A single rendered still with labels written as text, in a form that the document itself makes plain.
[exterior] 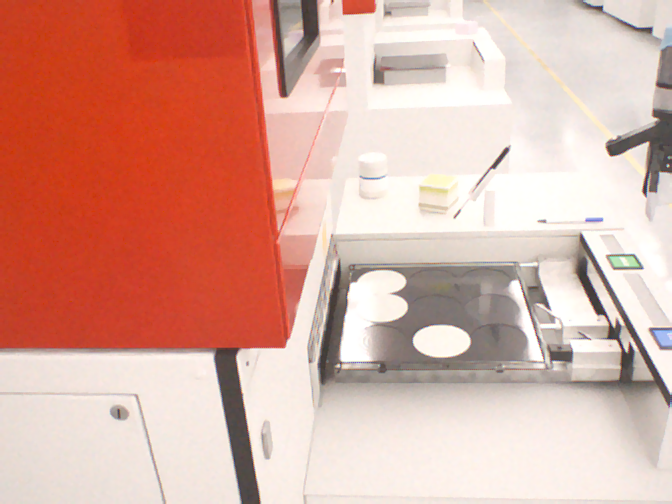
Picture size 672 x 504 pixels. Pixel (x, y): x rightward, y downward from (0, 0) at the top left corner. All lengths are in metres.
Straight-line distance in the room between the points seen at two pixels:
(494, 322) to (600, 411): 0.24
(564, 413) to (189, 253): 0.78
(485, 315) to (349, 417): 0.33
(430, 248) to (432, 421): 0.46
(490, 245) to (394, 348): 0.40
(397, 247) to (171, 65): 1.00
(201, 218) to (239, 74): 0.13
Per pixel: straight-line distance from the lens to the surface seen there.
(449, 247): 1.49
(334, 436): 1.15
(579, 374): 1.23
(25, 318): 0.72
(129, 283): 0.65
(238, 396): 0.69
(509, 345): 1.22
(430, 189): 1.54
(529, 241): 1.50
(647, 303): 1.28
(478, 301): 1.34
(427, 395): 1.22
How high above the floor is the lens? 1.59
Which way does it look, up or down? 27 degrees down
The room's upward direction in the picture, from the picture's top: 4 degrees counter-clockwise
